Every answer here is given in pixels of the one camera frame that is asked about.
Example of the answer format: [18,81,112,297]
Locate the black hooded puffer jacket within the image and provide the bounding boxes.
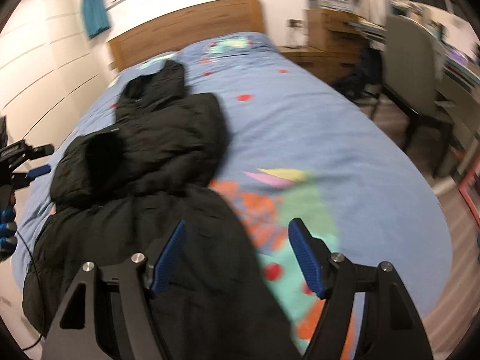
[23,60,299,359]

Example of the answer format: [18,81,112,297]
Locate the blue gloved left hand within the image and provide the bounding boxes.
[0,205,18,262]

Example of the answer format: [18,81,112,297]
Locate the white sliding wardrobe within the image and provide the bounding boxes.
[1,0,110,146]

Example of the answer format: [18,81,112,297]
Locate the blue patterned bed duvet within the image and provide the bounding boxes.
[10,31,454,360]

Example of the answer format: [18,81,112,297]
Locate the teal curtain left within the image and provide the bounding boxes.
[81,0,111,40]

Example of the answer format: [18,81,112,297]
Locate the dark bag on floor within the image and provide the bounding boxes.
[330,46,383,102]

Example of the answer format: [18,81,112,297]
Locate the wooden bedside drawer unit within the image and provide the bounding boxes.
[279,8,367,84]

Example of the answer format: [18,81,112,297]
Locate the grey desk chair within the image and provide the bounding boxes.
[382,15,453,158]

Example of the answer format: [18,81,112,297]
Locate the wooden headboard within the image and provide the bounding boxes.
[107,0,266,71]

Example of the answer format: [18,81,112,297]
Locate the wall power socket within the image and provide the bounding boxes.
[287,19,303,29]

